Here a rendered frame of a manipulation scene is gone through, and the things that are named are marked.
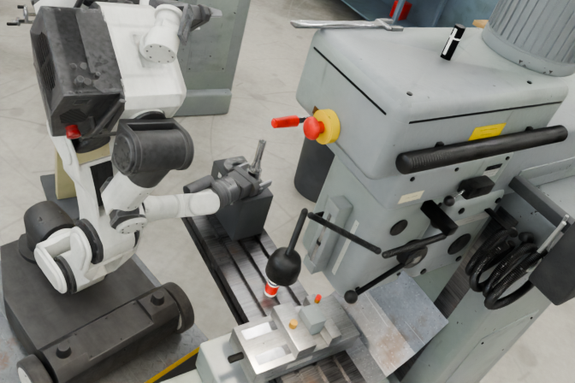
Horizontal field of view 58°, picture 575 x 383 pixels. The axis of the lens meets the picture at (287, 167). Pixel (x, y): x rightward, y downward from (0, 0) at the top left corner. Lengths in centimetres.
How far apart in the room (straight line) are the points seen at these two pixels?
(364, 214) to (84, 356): 113
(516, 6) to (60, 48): 89
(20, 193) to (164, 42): 230
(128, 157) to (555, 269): 89
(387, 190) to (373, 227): 13
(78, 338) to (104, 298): 19
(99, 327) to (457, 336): 117
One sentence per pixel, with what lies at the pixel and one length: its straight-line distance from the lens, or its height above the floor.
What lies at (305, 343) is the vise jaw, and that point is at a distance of 147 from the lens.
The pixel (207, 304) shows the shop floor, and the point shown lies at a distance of 277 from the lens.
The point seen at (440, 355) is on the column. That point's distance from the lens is 173.
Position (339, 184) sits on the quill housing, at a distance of 112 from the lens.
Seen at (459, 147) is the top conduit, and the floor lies 181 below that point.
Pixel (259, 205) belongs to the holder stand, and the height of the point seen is 108.
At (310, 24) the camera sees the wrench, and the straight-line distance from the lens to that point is 91.
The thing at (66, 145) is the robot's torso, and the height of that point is 130.
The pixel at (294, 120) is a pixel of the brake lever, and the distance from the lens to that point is 99.
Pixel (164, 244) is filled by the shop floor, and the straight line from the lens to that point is 300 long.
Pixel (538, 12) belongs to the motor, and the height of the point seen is 199.
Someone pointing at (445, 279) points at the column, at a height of 119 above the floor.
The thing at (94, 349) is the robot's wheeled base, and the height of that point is 59.
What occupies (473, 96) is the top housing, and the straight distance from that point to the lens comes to 90.
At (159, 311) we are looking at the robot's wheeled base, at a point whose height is 61.
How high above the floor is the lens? 222
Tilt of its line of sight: 36 degrees down
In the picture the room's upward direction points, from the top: 18 degrees clockwise
